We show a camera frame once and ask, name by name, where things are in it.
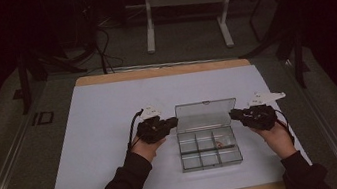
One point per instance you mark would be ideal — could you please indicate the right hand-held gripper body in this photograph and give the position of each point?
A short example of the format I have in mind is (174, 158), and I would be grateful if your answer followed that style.
(259, 116)

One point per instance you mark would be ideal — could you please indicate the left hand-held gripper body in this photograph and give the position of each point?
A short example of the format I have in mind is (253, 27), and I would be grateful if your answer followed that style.
(152, 129)

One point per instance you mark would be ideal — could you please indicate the clear plastic compartment box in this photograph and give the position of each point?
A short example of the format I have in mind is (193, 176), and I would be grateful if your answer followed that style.
(205, 116)

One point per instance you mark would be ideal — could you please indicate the person's left hand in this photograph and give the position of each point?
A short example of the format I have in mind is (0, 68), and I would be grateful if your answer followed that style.
(146, 150)

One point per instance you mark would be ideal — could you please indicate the person's right hand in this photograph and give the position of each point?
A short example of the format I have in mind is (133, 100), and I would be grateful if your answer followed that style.
(279, 140)

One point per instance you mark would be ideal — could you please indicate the white table sheet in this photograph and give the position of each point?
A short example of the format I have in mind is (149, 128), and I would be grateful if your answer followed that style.
(109, 116)

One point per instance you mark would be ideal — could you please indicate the black metal stand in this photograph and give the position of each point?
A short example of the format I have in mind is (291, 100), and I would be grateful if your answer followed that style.
(24, 89)
(299, 61)

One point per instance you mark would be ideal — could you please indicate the black floor bracket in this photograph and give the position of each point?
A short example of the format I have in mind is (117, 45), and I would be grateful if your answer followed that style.
(34, 119)

